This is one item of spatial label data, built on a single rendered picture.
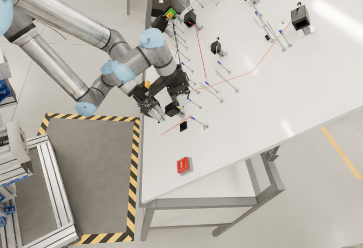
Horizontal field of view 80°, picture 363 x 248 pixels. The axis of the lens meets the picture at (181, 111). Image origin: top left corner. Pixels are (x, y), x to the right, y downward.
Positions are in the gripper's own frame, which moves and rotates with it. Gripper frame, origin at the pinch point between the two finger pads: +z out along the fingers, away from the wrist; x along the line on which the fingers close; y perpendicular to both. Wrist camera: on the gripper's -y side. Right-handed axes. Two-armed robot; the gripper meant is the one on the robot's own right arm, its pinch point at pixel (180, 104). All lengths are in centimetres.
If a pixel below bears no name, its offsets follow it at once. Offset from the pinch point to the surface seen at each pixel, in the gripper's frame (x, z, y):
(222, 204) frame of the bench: -31, 45, 5
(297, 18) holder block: 2, -23, 46
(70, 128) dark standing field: 60, 64, -132
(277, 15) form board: 21, -13, 46
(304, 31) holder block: 5, -15, 50
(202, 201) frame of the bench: -30, 40, -4
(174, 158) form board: -18.9, 11.0, -7.3
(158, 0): 112, 4, -15
